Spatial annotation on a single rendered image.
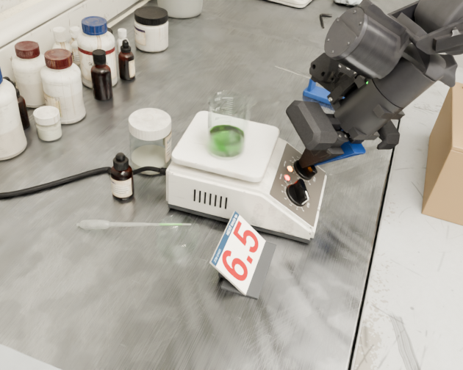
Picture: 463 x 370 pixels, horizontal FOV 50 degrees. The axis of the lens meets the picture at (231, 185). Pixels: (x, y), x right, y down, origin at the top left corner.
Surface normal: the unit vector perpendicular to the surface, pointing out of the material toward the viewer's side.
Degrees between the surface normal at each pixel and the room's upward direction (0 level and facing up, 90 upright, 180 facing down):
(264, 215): 90
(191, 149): 0
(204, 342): 0
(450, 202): 90
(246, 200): 90
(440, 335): 0
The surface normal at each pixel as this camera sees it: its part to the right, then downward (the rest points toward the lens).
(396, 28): 0.18, 0.62
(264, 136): 0.08, -0.76
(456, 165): -0.35, 0.58
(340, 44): -0.83, -0.32
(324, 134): 0.68, 0.21
